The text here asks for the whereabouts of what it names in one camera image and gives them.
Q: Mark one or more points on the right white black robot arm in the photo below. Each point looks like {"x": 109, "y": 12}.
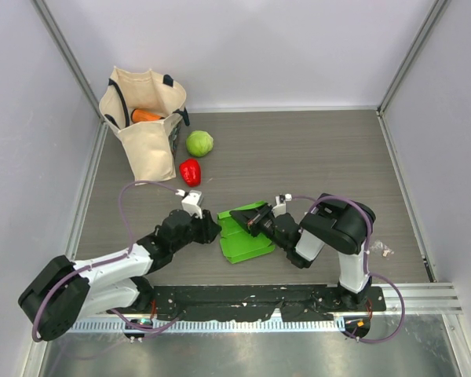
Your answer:
{"x": 334, "y": 221}

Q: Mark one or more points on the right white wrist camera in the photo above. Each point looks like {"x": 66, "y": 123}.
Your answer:
{"x": 281, "y": 204}

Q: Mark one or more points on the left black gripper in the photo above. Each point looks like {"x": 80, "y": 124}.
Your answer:
{"x": 208, "y": 228}

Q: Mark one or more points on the orange carrot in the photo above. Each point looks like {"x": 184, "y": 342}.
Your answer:
{"x": 141, "y": 115}

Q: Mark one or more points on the white slotted cable duct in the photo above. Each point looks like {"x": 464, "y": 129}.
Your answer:
{"x": 107, "y": 325}

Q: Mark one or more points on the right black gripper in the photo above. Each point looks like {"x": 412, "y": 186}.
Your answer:
{"x": 251, "y": 218}

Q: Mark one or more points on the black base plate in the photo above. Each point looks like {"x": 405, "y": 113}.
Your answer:
{"x": 250, "y": 303}

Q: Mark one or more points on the small clear plastic bag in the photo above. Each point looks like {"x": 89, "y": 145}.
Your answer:
{"x": 381, "y": 249}

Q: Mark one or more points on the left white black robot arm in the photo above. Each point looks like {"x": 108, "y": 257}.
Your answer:
{"x": 65, "y": 291}

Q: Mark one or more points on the green paper box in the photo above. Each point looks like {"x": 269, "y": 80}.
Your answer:
{"x": 236, "y": 244}

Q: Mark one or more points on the green cabbage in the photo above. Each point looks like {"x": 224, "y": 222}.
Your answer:
{"x": 199, "y": 143}

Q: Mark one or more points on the red bell pepper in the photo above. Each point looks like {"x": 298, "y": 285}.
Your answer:
{"x": 191, "y": 173}

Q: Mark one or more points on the beige canvas tote bag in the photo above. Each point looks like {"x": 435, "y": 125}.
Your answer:
{"x": 150, "y": 147}

